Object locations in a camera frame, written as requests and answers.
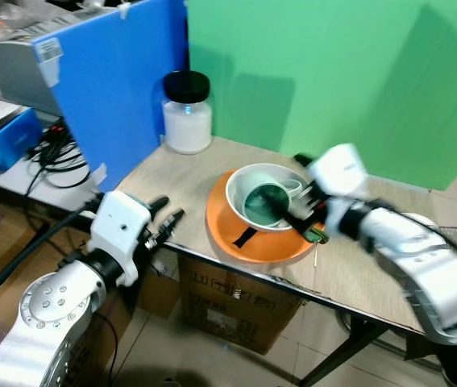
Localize large printed cardboard box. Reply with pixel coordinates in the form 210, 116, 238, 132
177, 253, 306, 356

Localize black cable bundle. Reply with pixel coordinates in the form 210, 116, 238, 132
25, 119, 93, 191

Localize white jar with black lid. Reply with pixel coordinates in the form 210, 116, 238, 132
161, 70, 214, 156

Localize grey machine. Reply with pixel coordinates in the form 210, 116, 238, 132
0, 38, 64, 119

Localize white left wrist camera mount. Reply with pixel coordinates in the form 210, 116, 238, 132
89, 191, 153, 288

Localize green backdrop board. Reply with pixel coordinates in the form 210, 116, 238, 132
185, 0, 457, 193

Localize white barcode sticker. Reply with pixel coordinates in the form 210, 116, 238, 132
34, 37, 64, 65

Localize blue box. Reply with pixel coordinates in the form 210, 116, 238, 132
0, 106, 44, 177

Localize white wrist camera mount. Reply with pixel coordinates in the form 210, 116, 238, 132
89, 191, 153, 288
306, 144, 368, 200

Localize black table leg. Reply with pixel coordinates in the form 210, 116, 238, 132
299, 313, 392, 387

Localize small black strip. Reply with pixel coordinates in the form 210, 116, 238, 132
235, 228, 258, 248

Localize green small bowl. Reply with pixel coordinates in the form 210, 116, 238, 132
243, 182, 296, 227

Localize white bowl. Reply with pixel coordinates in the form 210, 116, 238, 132
226, 163, 316, 233

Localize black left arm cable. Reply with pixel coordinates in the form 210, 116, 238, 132
0, 205, 102, 317

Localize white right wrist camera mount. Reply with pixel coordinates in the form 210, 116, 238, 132
306, 144, 368, 200

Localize blue plastic board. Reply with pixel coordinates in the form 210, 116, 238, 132
30, 0, 191, 192

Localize orange plate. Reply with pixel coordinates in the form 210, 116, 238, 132
206, 169, 319, 264

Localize small plain cardboard box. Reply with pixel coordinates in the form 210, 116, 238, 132
135, 248, 182, 320

